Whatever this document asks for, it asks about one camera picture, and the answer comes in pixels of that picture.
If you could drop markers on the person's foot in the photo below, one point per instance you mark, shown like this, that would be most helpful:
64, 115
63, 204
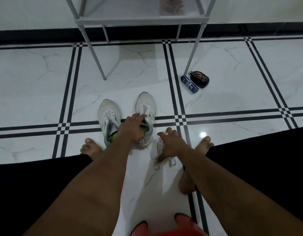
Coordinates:
92, 148
203, 145

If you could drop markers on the person's right leg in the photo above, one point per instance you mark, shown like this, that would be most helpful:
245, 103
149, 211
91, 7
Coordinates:
187, 184

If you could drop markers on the person's right forearm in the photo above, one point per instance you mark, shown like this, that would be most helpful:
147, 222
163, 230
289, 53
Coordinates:
240, 194

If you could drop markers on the grey metal shelf rack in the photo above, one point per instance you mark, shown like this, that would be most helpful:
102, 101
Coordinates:
141, 22

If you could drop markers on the person's left hand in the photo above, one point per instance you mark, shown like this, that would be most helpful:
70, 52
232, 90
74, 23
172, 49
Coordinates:
130, 130

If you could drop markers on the person's right hand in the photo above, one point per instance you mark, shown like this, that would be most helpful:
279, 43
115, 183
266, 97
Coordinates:
175, 146

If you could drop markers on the clear container with red lid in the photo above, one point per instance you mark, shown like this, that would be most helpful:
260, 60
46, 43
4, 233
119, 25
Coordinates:
166, 12

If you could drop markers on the person's left forearm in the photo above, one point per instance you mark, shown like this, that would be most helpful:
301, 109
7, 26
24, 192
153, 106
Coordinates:
87, 189

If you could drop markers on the black shorts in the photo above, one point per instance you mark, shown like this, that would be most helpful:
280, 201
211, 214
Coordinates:
264, 164

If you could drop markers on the person's left foot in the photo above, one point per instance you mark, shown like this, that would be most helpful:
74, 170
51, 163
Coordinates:
92, 148

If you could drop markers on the white grey sneaker shoe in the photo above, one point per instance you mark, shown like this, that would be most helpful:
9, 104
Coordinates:
108, 108
146, 100

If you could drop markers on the clear box with red lid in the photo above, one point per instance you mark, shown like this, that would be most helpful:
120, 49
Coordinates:
173, 6

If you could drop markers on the grey white shoelace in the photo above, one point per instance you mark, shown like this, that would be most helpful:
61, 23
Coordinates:
159, 145

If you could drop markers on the person's right foot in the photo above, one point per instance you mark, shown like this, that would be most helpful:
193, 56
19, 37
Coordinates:
203, 145

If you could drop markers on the black oval polish bottle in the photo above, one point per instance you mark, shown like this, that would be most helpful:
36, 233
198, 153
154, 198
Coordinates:
200, 79

